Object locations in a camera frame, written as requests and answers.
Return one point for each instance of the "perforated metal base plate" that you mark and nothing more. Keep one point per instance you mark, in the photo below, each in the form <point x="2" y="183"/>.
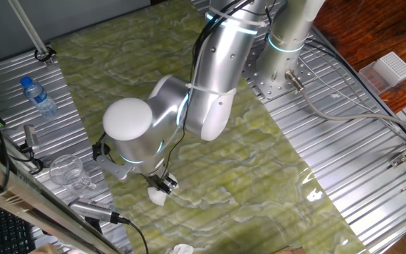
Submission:
<point x="277" y="84"/>

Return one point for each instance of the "cardboard box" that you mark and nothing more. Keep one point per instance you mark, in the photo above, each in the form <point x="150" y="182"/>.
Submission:
<point x="289" y="250"/>

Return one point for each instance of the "aluminium frame bar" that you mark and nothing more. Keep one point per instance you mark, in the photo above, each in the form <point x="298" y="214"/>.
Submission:
<point x="30" y="204"/>

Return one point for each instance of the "white sponge block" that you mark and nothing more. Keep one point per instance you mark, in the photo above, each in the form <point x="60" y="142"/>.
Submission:
<point x="157" y="198"/>

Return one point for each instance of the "clear plastic box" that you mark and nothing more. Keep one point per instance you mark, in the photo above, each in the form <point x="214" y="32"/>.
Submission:
<point x="372" y="79"/>

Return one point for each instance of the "black keyboard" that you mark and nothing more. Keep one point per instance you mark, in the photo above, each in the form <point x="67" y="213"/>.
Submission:
<point x="5" y="233"/>

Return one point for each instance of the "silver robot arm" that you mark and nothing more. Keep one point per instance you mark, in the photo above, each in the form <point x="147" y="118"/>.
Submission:
<point x="136" y="134"/>

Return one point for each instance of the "aluminium pole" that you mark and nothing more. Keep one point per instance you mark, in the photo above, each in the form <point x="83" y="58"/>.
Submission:
<point x="26" y="24"/>

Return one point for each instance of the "green marble pattern mat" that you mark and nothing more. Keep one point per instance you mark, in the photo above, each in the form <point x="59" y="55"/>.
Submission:
<point x="241" y="176"/>

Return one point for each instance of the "clear glass mug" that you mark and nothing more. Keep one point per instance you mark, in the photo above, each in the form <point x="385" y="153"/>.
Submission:
<point x="65" y="169"/>

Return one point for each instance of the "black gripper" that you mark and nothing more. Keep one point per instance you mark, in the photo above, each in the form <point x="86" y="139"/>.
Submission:
<point x="153" y="180"/>

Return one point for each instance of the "silver ribbed camera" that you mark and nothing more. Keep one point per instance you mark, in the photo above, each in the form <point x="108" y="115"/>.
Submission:
<point x="93" y="210"/>

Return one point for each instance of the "silver camera bracket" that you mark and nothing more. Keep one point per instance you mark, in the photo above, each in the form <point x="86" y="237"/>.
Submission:
<point x="113" y="168"/>

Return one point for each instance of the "water bottle blue cap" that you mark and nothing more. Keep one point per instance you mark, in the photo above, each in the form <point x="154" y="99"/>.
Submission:
<point x="39" y="98"/>

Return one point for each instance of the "black clamp tool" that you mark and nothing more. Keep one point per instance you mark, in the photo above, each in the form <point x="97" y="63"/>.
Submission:
<point x="31" y="137"/>

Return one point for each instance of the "white pipette tip box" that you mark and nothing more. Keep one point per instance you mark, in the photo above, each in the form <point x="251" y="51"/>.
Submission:
<point x="395" y="67"/>

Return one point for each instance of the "white crumpled tissue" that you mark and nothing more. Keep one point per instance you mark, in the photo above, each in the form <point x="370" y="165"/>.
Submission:
<point x="182" y="249"/>

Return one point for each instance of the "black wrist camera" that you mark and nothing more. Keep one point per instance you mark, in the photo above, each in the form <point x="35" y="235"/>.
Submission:
<point x="99" y="150"/>

